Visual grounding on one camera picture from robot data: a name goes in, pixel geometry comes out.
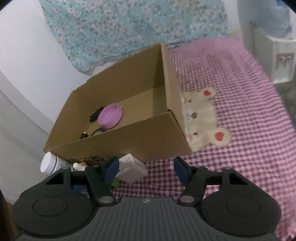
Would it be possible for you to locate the white charger plug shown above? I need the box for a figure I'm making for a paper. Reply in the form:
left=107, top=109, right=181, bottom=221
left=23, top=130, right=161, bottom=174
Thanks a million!
left=115, top=153, right=148, bottom=184

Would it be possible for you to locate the blue water jug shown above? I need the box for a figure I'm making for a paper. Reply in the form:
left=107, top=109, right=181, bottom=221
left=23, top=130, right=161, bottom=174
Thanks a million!
left=269, top=0, right=293, bottom=37

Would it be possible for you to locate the black tape roll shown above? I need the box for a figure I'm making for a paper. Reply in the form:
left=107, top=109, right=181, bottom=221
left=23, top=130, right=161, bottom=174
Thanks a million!
left=91, top=128, right=108, bottom=137

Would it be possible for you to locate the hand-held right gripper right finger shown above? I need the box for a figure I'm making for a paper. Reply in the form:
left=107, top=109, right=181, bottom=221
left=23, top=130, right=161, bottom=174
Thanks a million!
left=174, top=157, right=248, bottom=205

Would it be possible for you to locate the brown cardboard box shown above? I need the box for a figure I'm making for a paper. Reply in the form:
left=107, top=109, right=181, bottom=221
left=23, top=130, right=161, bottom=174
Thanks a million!
left=44, top=43, right=193, bottom=166

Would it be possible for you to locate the purple plastic lid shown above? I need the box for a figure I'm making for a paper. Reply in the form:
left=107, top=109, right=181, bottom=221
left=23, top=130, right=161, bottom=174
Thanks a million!
left=97, top=103, right=123, bottom=129

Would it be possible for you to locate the black oval key fob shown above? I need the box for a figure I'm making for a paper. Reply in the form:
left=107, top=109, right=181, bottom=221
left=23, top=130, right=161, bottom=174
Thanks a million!
left=89, top=107, right=105, bottom=122

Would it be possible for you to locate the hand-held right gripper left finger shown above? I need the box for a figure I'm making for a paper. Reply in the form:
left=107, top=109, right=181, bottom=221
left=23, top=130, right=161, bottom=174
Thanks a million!
left=46, top=157, right=120, bottom=205

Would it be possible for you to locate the white water dispenser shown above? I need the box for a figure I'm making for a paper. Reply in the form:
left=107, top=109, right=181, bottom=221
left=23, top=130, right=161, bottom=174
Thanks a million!
left=250, top=22, right=296, bottom=84

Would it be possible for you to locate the blue floral cloth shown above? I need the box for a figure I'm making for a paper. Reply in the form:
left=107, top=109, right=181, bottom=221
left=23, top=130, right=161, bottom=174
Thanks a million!
left=39, top=0, right=229, bottom=74

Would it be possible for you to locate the green dropper bottle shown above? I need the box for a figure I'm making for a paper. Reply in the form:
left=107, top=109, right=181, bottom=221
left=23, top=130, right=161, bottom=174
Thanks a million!
left=73, top=161, right=119, bottom=188

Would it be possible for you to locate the white pill bottle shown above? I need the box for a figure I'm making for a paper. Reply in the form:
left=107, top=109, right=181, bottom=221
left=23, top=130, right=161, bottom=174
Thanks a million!
left=40, top=151, right=70, bottom=174

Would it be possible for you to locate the purple checkered cloth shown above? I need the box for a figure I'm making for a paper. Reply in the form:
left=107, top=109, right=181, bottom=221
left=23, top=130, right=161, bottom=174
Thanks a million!
left=113, top=38, right=296, bottom=241

